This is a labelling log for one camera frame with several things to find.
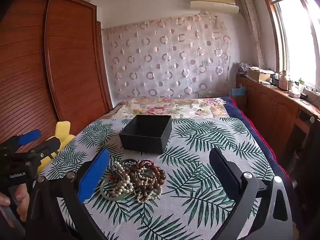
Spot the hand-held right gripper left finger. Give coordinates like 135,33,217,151
25,149,118,240

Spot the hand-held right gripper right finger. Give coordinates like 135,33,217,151
209,147,293,240

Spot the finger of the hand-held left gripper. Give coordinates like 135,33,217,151
11,129,42,147
29,138,61,161

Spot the green jade bangle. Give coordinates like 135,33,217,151
100,177,133,202

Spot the pile of bead jewelry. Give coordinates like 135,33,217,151
109,158,167,204

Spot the black square box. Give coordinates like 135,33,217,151
119,114,172,155

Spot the person's left hand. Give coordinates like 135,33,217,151
0,184,30,223

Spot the yellow plush pillow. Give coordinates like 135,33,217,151
37,121,75,174

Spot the dark blue blanket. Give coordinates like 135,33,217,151
220,96,298,188

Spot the wooden wardrobe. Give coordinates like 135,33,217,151
0,0,113,150

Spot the wooden cabinet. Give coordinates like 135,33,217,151
235,75,320,180

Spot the cardboard box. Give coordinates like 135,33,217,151
246,69,275,83

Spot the patterned cloth pile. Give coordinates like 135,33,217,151
236,61,250,75

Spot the pink jar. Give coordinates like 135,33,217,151
279,70,290,90

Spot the circle pattern curtain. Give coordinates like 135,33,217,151
101,15,232,99

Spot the white lattice curtain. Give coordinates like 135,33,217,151
237,0,265,68

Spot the window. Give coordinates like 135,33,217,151
260,0,320,93

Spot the wall air conditioner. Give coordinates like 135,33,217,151
190,0,239,14

